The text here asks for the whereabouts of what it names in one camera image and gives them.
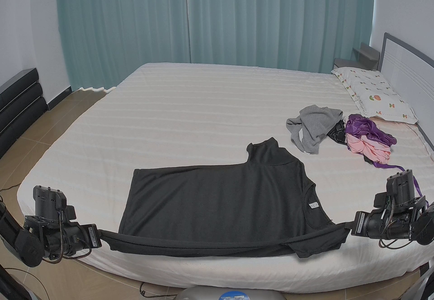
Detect grey bedside table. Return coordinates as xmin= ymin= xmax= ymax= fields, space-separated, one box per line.
xmin=333 ymin=42 xmax=380 ymax=71

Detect blue-green curtain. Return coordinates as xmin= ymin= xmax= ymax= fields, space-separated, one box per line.
xmin=186 ymin=0 xmax=375 ymax=72
xmin=56 ymin=0 xmax=190 ymax=90

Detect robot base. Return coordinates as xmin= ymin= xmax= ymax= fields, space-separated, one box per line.
xmin=175 ymin=286 xmax=287 ymax=300

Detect grey garment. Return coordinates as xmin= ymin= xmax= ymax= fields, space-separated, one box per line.
xmin=286 ymin=105 xmax=344 ymax=154

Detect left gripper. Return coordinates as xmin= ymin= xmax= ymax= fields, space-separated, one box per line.
xmin=64 ymin=223 xmax=102 ymax=254

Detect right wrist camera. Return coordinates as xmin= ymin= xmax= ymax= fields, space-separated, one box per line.
xmin=374 ymin=192 xmax=390 ymax=210

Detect bed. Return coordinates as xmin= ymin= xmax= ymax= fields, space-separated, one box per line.
xmin=16 ymin=32 xmax=434 ymax=292

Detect pile of clothes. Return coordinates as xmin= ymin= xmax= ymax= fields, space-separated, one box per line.
xmin=326 ymin=114 xmax=430 ymax=208

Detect black chest of drawers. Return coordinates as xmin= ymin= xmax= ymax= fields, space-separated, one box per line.
xmin=0 ymin=67 xmax=47 ymax=158

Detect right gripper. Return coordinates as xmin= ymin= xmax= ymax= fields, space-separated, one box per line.
xmin=350 ymin=210 xmax=388 ymax=239

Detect black cable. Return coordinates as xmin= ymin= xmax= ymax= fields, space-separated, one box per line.
xmin=139 ymin=281 xmax=182 ymax=296

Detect white printed pillow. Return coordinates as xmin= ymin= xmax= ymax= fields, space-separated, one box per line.
xmin=330 ymin=66 xmax=418 ymax=124

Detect black T-shirt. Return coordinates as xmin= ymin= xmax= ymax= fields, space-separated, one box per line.
xmin=100 ymin=137 xmax=353 ymax=259

